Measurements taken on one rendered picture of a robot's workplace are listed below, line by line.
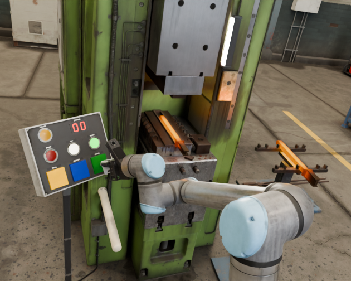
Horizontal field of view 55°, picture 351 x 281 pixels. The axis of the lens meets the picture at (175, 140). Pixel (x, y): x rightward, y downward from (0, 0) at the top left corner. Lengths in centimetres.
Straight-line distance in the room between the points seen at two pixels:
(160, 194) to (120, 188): 81
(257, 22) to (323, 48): 756
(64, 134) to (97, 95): 33
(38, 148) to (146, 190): 47
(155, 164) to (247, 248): 58
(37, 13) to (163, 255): 549
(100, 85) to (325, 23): 794
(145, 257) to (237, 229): 150
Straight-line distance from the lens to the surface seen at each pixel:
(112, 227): 174
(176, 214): 200
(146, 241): 208
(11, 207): 292
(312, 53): 928
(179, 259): 231
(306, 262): 284
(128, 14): 161
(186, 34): 156
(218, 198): 104
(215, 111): 194
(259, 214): 71
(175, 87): 162
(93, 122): 152
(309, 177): 178
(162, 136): 183
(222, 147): 210
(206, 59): 163
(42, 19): 693
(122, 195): 205
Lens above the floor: 185
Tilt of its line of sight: 28 degrees down
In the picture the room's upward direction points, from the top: 9 degrees clockwise
